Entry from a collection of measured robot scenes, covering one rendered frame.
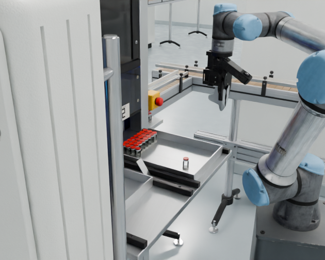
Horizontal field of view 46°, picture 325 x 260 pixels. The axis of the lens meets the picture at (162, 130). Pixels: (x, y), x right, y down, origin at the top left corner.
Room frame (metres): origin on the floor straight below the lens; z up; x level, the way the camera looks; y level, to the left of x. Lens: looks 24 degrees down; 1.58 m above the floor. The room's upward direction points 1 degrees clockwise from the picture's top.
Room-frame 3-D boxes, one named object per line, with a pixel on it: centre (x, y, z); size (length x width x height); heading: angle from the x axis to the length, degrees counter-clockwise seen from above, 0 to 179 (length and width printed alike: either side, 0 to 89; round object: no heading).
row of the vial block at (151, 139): (1.38, 0.07, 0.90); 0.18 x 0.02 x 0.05; 150
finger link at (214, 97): (1.29, -0.19, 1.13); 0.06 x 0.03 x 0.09; 60
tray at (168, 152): (1.32, -0.02, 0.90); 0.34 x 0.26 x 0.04; 61
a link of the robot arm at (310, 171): (1.07, -0.44, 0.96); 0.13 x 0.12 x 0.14; 114
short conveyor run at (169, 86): (1.97, 0.04, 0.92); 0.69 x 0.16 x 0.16; 151
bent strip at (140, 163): (1.15, 0.02, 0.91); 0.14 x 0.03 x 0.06; 61
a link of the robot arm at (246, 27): (1.22, -0.26, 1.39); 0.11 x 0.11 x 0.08; 24
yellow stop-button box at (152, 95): (1.65, 0.06, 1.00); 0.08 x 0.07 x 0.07; 61
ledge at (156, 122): (1.69, 0.09, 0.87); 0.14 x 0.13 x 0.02; 61
